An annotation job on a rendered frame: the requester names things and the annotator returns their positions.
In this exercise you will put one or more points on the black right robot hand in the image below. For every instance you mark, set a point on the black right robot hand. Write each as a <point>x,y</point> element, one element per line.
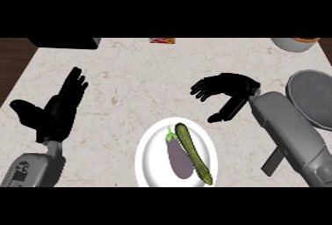
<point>228,83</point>

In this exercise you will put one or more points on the white bowl with orange contents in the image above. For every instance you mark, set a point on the white bowl with orange contents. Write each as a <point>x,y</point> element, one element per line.
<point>295,44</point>

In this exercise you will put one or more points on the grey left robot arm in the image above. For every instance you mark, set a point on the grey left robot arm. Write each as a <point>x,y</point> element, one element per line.
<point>33,170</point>

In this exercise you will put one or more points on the green cucumber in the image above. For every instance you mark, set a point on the green cucumber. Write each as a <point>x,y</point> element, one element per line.
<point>194,152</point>

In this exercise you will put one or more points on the black appliance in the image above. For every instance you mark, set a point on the black appliance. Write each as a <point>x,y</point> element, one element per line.
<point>64,42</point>

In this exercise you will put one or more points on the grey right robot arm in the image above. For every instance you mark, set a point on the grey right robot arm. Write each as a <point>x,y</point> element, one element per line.
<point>289,137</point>

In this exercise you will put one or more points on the red and yellow packet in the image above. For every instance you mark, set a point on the red and yellow packet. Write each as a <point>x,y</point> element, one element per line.
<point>162,40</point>

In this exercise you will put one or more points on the purple eggplant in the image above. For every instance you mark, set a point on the purple eggplant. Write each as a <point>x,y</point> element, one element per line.
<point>178,158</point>

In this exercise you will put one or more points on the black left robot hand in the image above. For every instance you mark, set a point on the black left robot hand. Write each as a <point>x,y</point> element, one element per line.
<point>57,110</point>

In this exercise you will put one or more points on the white round plate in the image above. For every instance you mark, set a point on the white round plate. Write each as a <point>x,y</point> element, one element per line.
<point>150,164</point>

